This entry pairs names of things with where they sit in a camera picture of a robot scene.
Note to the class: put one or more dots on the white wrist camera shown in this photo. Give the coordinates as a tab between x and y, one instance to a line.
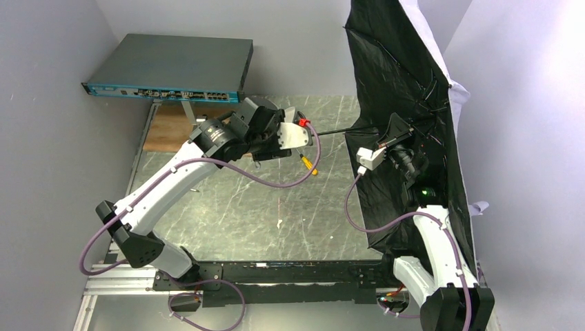
290	136
368	159

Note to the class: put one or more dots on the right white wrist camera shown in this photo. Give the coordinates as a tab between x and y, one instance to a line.
368	159

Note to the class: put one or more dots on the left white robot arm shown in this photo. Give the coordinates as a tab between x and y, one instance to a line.
214	144

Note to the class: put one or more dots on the yellow-handled screwdriver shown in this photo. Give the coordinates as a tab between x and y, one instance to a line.
308	164

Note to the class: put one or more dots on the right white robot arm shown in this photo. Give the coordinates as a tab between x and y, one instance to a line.
449	295

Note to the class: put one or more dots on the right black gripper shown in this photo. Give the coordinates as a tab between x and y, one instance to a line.
395	138

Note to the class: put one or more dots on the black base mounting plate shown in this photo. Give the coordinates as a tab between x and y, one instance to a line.
256	282

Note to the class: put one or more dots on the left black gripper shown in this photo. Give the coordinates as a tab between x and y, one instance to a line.
270	152

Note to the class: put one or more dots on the lilac folding umbrella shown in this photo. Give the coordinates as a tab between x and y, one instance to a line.
399	68

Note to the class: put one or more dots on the blue-fronted network switch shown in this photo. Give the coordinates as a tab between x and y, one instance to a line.
175	68

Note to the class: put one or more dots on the metal switch stand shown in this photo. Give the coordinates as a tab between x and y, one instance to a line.
192	116

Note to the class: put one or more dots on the wooden base board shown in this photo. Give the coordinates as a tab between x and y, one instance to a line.
170	128

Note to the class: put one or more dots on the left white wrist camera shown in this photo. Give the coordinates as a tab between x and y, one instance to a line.
290	136

